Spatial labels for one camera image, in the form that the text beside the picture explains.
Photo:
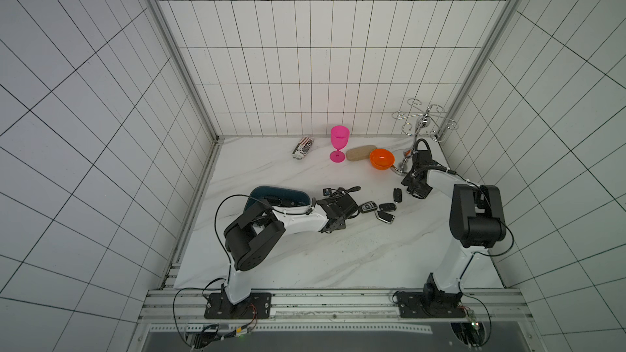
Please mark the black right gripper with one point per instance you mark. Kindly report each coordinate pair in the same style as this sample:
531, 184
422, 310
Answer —
414, 183

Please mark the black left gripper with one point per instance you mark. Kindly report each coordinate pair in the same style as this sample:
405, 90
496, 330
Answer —
342, 225

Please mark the black BMW key fob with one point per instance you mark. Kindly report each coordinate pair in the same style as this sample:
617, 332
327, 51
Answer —
368, 207

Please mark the black silver flip key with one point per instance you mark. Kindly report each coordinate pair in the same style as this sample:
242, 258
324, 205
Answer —
385, 217

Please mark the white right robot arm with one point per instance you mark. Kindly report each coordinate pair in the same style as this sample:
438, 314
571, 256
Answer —
476, 223

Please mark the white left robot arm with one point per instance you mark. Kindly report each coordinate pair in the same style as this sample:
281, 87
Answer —
272, 213

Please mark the black small key fob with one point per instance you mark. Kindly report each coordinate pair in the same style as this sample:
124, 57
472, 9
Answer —
388, 207

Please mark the teal storage box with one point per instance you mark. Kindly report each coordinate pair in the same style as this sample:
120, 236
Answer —
293, 201

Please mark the orange plastic bowl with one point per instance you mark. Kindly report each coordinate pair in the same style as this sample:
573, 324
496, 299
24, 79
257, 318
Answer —
381, 159

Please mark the cork oval block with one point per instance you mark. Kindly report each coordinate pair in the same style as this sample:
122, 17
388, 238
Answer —
360, 153

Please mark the chrome glass holder stand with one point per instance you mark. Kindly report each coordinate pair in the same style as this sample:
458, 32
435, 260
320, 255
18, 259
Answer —
429, 122

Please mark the pink plastic wine glass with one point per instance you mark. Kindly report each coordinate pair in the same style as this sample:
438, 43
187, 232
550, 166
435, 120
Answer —
339, 138

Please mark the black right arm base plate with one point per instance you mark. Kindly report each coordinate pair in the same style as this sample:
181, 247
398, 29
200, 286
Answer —
430, 303

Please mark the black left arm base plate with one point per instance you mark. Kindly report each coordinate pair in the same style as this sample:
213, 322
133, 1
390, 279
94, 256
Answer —
256, 306

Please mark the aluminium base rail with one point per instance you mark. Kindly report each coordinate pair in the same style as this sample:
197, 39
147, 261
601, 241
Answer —
326, 309

